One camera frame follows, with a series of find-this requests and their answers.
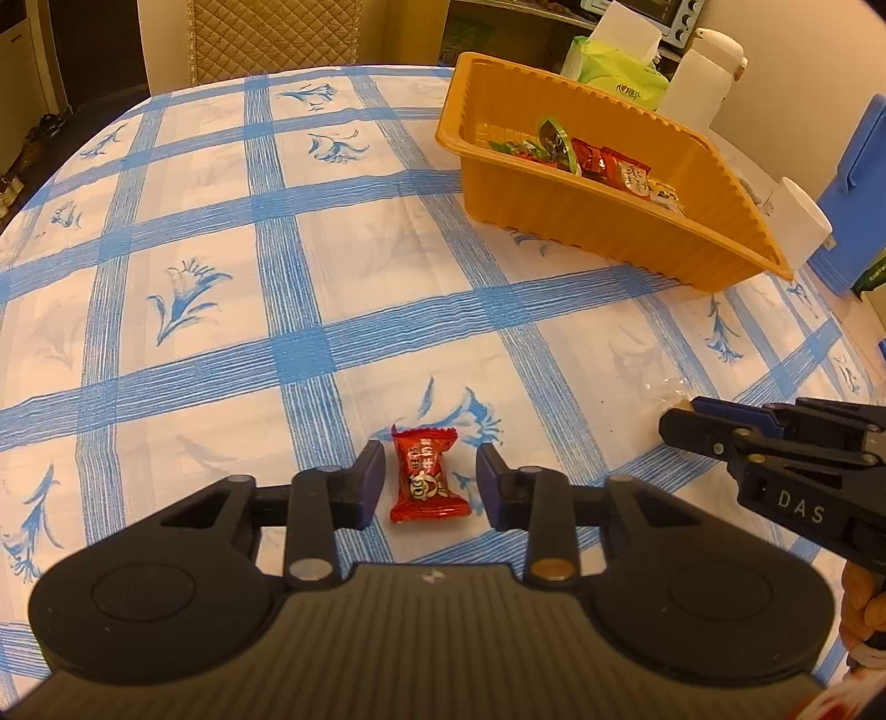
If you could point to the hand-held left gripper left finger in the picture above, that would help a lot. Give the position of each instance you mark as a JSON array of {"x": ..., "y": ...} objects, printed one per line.
[{"x": 372, "y": 484}]

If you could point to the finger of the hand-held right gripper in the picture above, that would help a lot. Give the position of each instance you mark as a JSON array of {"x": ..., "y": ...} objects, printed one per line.
[
  {"x": 699, "y": 433},
  {"x": 734, "y": 414}
]

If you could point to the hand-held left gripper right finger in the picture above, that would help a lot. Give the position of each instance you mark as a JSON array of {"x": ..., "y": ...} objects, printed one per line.
[{"x": 488, "y": 484}]

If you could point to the red candy with flared ends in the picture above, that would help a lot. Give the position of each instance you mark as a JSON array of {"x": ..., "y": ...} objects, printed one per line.
[{"x": 423, "y": 478}]

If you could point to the clear snack packet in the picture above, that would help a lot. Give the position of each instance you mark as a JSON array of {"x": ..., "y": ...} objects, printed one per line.
[{"x": 664, "y": 391}]

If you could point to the yellow candy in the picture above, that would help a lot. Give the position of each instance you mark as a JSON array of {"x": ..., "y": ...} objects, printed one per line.
[{"x": 666, "y": 196}]

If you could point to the orange plastic basket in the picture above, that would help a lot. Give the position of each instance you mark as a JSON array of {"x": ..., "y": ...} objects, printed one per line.
[{"x": 588, "y": 221}]

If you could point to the red packet with round label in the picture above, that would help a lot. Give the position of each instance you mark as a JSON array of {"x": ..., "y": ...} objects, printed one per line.
[{"x": 631, "y": 174}]

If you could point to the large red snack packet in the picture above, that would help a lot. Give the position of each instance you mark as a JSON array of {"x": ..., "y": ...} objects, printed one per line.
[{"x": 592, "y": 158}]

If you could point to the long green-edged snack packet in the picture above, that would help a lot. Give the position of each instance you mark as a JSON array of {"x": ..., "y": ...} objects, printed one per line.
[{"x": 557, "y": 138}]

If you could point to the green candy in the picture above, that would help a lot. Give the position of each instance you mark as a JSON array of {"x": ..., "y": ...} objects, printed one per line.
[{"x": 516, "y": 147}]

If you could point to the person's right hand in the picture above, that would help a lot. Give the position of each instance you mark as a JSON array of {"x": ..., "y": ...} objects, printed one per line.
[{"x": 855, "y": 613}]

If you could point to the blue checked tablecloth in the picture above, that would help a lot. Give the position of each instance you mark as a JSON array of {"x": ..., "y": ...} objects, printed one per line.
[{"x": 207, "y": 388}]

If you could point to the green food bag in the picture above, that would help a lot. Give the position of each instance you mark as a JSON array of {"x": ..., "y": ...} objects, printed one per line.
[{"x": 875, "y": 277}]

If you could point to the white cup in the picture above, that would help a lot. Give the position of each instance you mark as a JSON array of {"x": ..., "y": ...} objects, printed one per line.
[{"x": 796, "y": 221}]

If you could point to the grey cloth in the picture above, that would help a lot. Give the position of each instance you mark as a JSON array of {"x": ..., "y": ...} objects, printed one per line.
[{"x": 754, "y": 194}]

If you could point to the blue thermos jug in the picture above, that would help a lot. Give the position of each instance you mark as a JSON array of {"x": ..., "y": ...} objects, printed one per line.
[{"x": 858, "y": 208}]

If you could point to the white thermos bottle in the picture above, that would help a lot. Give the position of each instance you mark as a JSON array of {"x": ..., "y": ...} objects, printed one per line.
[{"x": 699, "y": 83}]

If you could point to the green tissue pack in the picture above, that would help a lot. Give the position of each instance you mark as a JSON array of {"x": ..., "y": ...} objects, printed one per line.
[{"x": 616, "y": 79}]

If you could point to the light blue toaster oven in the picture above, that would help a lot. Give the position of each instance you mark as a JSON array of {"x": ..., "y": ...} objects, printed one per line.
[{"x": 664, "y": 14}]

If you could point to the wooden shelf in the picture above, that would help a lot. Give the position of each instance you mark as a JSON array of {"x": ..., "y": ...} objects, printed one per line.
[{"x": 484, "y": 28}]

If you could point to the quilted beige chair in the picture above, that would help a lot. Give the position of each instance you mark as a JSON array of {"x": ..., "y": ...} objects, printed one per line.
[{"x": 277, "y": 34}]

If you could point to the row of shoes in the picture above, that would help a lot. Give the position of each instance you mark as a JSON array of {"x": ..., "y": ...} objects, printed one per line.
[{"x": 41, "y": 128}]

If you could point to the dark wooden door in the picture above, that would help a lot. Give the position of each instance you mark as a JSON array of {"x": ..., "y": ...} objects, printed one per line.
[{"x": 97, "y": 41}]

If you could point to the white cabinet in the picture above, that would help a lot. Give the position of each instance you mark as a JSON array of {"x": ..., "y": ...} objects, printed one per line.
[{"x": 21, "y": 69}]

